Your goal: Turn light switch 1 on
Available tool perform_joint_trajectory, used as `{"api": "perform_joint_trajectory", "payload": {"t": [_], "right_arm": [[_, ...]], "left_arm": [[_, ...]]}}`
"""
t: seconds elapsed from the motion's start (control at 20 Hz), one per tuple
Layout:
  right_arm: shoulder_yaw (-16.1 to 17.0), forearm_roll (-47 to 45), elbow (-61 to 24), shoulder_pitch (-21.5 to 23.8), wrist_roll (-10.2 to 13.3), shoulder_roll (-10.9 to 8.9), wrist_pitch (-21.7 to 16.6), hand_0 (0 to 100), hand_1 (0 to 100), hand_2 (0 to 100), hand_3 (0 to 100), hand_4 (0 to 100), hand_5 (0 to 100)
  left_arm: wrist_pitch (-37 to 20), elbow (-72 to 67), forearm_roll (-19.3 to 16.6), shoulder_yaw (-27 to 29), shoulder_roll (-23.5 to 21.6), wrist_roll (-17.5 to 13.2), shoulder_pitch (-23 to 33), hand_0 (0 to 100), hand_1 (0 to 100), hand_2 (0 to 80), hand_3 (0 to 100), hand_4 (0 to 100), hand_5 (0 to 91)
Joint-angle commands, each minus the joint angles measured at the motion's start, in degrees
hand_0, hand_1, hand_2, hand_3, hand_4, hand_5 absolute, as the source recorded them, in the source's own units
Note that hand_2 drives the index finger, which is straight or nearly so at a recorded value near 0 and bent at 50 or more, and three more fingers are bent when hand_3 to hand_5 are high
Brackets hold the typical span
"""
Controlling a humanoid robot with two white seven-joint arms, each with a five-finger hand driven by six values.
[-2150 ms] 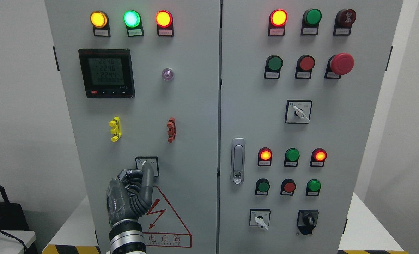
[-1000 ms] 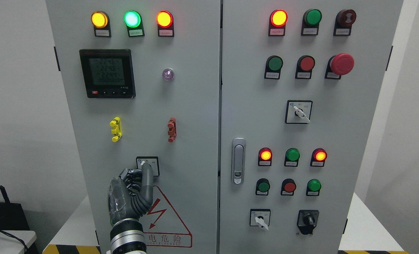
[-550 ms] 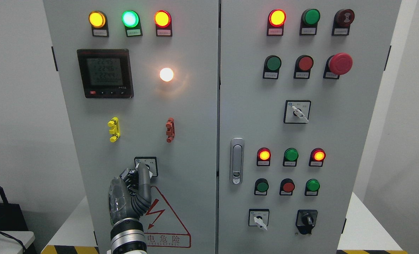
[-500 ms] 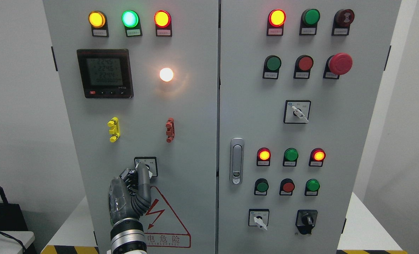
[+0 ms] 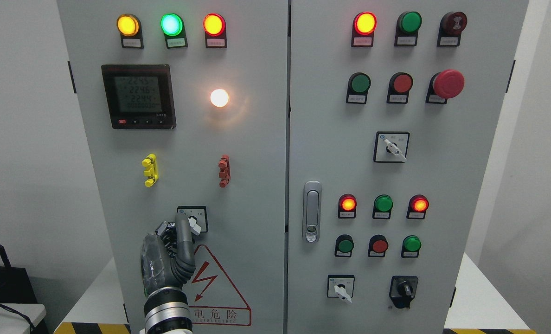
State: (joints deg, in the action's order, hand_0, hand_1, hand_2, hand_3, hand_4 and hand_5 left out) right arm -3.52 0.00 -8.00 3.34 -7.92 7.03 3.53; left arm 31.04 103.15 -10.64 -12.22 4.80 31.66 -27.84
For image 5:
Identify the white platform with hazard stripe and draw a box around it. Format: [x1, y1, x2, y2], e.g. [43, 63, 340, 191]
[55, 255, 533, 334]

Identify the green push button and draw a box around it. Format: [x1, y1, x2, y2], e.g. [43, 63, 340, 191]
[401, 235, 422, 258]
[394, 11, 422, 46]
[334, 234, 355, 257]

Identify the red indicator light top right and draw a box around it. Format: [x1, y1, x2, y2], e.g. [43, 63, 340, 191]
[351, 12, 377, 47]

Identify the dark red buzzer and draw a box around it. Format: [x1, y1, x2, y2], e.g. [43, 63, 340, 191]
[437, 12, 467, 47]

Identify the clear white indicator lamp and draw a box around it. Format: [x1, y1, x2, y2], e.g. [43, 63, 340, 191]
[210, 89, 230, 108]

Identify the red push button second row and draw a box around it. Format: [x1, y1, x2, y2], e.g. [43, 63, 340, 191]
[386, 72, 413, 104]

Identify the yellow indicator light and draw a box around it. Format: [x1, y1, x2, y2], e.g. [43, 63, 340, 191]
[116, 13, 144, 49]

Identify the green push button top right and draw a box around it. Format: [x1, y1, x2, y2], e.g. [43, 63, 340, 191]
[394, 11, 422, 46]

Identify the grey left cabinet door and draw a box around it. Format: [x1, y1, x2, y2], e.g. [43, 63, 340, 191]
[58, 0, 288, 334]

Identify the white box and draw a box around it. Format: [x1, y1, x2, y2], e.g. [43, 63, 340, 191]
[0, 303, 46, 334]

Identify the green indicator lower middle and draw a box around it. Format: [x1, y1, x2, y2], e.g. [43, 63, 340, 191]
[372, 194, 393, 219]

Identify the black digital power meter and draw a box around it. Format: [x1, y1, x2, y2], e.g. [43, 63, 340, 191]
[101, 64, 176, 129]

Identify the green indicator light top left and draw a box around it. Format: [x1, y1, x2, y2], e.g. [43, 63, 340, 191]
[160, 13, 188, 49]

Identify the red lit indicator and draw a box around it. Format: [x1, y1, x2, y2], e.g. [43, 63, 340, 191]
[406, 194, 429, 219]
[338, 193, 357, 218]

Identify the red emergency stop mushroom button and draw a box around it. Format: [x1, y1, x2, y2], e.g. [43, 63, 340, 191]
[426, 69, 466, 104]

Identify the black router with antenna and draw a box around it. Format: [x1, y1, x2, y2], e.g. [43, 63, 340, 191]
[0, 244, 38, 304]

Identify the red push button bottom middle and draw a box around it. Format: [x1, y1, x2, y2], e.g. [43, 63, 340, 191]
[367, 234, 389, 257]

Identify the red indicator light top left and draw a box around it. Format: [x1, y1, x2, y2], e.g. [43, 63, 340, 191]
[203, 13, 227, 48]

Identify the black cable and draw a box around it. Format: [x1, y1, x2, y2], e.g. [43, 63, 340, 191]
[0, 297, 37, 334]

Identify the white rotary selector switch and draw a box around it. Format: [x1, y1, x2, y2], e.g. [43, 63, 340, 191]
[177, 206, 208, 236]
[327, 274, 355, 304]
[373, 131, 410, 163]

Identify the red lit indicator lower right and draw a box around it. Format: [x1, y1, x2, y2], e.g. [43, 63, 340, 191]
[406, 194, 429, 219]

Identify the green push button bottom right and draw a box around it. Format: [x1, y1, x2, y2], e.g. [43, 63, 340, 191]
[401, 235, 422, 258]

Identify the red electrical hazard warning sticker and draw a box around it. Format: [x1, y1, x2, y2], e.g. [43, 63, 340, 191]
[183, 244, 252, 326]

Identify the white rotary selector switch bottom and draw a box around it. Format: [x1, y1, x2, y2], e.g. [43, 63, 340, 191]
[327, 274, 355, 304]

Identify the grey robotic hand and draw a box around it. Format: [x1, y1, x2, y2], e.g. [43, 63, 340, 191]
[141, 213, 196, 297]

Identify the green push button second row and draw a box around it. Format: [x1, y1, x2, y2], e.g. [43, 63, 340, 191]
[346, 72, 371, 104]

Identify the black rotary key switch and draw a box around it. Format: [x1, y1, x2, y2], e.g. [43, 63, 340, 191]
[389, 276, 418, 309]

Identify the red indicator light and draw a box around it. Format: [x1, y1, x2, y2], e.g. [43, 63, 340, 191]
[351, 12, 377, 47]
[203, 13, 227, 48]

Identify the green push button bottom left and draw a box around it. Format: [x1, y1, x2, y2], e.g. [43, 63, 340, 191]
[334, 234, 355, 257]

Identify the red lit indicator lower left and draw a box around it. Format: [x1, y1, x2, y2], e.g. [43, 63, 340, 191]
[338, 193, 357, 218]

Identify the red terminal connector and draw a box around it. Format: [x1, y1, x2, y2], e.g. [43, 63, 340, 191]
[218, 154, 231, 188]

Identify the silver door lock handle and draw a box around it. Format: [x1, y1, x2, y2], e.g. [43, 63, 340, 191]
[302, 180, 322, 243]

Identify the grey cabinet door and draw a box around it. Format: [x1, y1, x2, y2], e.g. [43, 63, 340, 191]
[288, 0, 528, 334]
[58, 0, 288, 334]

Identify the yellow terminal connector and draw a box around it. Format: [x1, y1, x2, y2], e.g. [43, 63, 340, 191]
[141, 154, 159, 187]

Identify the grey right cabinet door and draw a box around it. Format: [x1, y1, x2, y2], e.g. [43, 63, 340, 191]
[288, 0, 528, 334]

